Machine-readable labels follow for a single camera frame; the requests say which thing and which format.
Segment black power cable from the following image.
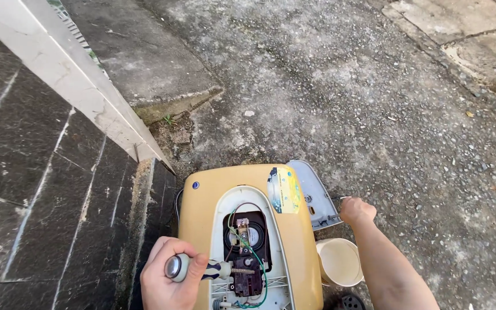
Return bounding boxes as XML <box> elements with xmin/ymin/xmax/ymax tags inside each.
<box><xmin>173</xmin><ymin>188</ymin><xmax>184</xmax><ymax>225</ymax></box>

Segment black round perforated object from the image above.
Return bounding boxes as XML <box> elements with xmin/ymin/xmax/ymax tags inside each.
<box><xmin>323</xmin><ymin>292</ymin><xmax>367</xmax><ymax>310</ymax></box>

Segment person's left hand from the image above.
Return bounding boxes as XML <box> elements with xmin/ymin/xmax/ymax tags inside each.
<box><xmin>140</xmin><ymin>236</ymin><xmax>209</xmax><ymax>310</ymax></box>

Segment person's right hand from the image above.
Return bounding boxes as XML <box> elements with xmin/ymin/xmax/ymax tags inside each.
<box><xmin>340</xmin><ymin>197</ymin><xmax>377</xmax><ymax>229</ymax></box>

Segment black thermostat block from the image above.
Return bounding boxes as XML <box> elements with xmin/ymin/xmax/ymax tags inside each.
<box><xmin>229</xmin><ymin>256</ymin><xmax>264</xmax><ymax>298</ymax></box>

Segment green wire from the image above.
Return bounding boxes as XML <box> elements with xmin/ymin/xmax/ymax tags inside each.
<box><xmin>227</xmin><ymin>208</ymin><xmax>269</xmax><ymax>309</ymax></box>

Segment yellow electric water heater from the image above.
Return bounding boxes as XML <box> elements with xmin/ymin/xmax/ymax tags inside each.
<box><xmin>177</xmin><ymin>164</ymin><xmax>324</xmax><ymax>310</ymax></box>

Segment brass heating element terminal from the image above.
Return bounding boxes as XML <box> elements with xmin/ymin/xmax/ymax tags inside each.
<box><xmin>235</xmin><ymin>218</ymin><xmax>251</xmax><ymax>255</ymax></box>

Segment blue and yellow sticker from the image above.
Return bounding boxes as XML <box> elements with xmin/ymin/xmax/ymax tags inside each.
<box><xmin>267</xmin><ymin>166</ymin><xmax>302</xmax><ymax>214</ymax></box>

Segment grey plastic cover plate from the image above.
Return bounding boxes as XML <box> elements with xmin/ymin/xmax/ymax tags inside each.
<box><xmin>286</xmin><ymin>160</ymin><xmax>344</xmax><ymax>232</ymax></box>

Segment white concrete railing beam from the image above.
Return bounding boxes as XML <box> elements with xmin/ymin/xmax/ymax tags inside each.
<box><xmin>0</xmin><ymin>0</ymin><xmax>177</xmax><ymax>175</ymax></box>

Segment white and blue handled screwdriver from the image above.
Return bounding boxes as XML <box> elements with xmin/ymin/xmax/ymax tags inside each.
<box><xmin>164</xmin><ymin>253</ymin><xmax>255</xmax><ymax>283</ymax></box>

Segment cream plastic cup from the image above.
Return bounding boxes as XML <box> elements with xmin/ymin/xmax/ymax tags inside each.
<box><xmin>315</xmin><ymin>238</ymin><xmax>365</xmax><ymax>288</ymax></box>

